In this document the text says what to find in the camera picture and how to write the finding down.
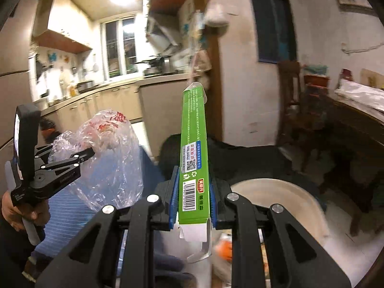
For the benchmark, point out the long green box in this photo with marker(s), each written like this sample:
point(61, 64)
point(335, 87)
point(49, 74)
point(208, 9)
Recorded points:
point(193, 132)

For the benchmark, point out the black wok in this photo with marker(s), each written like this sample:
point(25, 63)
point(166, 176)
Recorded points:
point(153, 61)

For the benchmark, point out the purple pot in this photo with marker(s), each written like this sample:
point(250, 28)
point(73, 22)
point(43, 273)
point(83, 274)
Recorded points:
point(347, 75)

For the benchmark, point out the steel range hood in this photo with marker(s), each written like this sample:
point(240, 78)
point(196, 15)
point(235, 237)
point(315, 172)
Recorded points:
point(163, 33)

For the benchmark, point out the red basket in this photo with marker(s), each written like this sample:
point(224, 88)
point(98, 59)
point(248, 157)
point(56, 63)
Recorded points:
point(316, 79)

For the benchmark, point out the dark wooden table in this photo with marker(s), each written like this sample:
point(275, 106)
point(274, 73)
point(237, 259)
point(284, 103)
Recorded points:
point(345, 132)

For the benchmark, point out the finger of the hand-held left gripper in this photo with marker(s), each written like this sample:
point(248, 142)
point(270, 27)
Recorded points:
point(44, 151)
point(70, 161)

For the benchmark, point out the blue checked tablecloth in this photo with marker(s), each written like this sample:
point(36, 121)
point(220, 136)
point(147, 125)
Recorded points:
point(75, 216)

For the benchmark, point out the white plastic bucket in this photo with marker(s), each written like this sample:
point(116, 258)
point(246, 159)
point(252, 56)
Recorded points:
point(270, 192)

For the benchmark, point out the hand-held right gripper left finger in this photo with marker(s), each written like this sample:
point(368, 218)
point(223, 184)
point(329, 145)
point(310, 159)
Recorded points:
point(174, 199)

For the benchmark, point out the gas stove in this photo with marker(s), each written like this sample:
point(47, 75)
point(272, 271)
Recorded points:
point(159, 70)

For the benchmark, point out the wall cabinet with wooden underside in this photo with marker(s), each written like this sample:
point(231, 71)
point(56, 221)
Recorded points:
point(60, 21)

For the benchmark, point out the hanging yellowish plastic bag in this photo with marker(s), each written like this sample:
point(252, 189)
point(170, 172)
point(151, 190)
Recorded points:
point(195, 31)

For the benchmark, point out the dark blue window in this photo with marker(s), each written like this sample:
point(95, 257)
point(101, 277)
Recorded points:
point(270, 21)

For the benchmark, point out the clear plastic bag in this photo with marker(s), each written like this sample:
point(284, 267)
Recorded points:
point(114, 162)

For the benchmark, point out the silver foil sheet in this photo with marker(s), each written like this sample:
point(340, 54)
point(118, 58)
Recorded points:
point(360, 96)

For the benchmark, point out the silver pot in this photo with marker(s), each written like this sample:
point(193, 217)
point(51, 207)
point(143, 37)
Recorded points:
point(85, 87)

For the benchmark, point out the beige kitchen base cabinets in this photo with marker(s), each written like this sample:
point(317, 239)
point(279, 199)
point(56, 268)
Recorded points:
point(120, 102)

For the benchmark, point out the kitchen window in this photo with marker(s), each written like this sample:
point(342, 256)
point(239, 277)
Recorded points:
point(120, 48)

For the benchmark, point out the light wooden board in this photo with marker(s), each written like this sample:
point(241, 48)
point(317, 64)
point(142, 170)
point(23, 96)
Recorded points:
point(372, 79)

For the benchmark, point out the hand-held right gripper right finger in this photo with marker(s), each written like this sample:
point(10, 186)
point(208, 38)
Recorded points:
point(212, 199)

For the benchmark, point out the black clothing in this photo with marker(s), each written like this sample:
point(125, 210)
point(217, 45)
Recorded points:
point(246, 162)

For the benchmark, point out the hanging pinkish plastic bags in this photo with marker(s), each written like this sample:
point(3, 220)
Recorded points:
point(201, 72)

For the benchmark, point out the person's left forearm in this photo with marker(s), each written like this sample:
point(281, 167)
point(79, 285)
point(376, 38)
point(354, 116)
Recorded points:
point(12, 255)

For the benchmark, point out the grey refrigerator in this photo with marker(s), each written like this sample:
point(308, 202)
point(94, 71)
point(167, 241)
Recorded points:
point(9, 96)

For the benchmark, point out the hanging white plastic bag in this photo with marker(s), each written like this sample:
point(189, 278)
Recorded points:
point(217, 13)

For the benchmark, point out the person's left hand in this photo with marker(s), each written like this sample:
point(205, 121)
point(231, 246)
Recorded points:
point(13, 214)

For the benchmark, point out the dark wooden chair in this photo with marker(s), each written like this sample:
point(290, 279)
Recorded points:
point(289, 75)

